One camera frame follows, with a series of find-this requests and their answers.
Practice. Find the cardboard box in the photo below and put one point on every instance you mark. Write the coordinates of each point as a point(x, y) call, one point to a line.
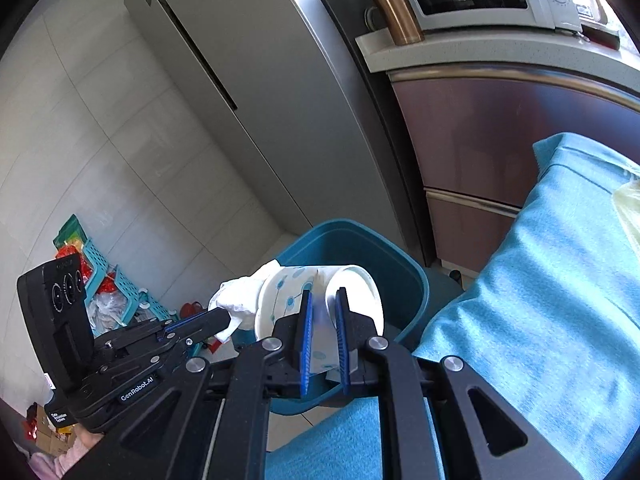
point(50, 435)

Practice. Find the white tissue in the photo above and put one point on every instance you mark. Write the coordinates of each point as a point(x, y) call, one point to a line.
point(240, 295)

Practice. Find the white plastic bag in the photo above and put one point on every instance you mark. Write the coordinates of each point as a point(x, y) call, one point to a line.
point(107, 310)

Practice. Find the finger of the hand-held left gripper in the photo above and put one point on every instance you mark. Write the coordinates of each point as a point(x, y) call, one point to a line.
point(205, 325)

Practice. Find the brown kitchen cabinet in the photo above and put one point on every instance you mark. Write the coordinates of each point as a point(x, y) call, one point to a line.
point(475, 135)

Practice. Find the dark red tray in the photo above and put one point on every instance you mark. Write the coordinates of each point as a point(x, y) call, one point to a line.
point(600, 37)

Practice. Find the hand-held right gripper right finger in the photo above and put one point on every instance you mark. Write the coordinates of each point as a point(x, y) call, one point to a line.
point(342, 345)

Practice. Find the pink clothing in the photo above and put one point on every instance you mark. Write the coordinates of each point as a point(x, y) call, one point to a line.
point(70, 460)

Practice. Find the light blue tablecloth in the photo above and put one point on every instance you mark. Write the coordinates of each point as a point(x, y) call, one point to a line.
point(525, 285)

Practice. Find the green and red snack packet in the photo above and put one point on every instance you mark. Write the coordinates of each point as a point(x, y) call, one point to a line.
point(70, 232)

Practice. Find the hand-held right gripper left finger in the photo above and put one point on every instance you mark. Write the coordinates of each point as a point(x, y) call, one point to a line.
point(306, 345)

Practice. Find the grey refrigerator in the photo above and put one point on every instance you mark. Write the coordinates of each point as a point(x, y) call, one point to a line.
point(280, 85)

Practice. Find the white blue-dotted paper cup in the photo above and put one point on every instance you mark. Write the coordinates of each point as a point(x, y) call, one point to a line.
point(350, 280)

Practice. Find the teal plastic basket rack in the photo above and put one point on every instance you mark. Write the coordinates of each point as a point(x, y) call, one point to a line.
point(95, 257)

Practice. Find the copper travel tumbler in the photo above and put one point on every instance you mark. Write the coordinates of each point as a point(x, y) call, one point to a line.
point(395, 5)

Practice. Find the teal plastic trash bin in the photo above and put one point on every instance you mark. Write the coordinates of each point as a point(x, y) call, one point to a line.
point(345, 245)

